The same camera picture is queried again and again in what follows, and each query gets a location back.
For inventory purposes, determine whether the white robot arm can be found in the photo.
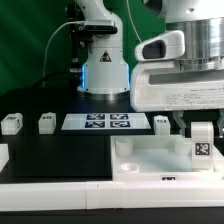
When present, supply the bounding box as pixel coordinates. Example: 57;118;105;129
75;0;224;136

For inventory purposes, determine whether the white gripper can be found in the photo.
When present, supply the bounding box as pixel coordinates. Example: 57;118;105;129
130;61;224;138

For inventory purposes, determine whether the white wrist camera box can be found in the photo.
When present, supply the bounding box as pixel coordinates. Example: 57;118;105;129
134;30;185;62

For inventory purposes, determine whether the white square tabletop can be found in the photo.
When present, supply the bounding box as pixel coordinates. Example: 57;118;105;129
110;135;224;182

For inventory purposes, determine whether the white fence bar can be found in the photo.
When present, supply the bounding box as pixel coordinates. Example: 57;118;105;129
0;144;9;172
0;181;224;212

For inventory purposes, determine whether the marker sheet with tags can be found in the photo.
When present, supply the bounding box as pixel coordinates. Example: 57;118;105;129
62;113;151;131

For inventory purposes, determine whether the white left fence bar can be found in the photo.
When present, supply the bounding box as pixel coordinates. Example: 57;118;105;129
0;144;9;172

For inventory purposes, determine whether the black cable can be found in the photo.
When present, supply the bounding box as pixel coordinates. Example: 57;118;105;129
31;71;83;88

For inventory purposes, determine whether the white front fence bar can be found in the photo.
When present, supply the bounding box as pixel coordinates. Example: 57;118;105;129
0;181;224;212

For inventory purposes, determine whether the white cable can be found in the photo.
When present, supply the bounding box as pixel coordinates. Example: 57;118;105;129
42;20;86;88

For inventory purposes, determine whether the black camera on stand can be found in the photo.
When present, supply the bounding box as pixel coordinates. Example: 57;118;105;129
65;3;92;73

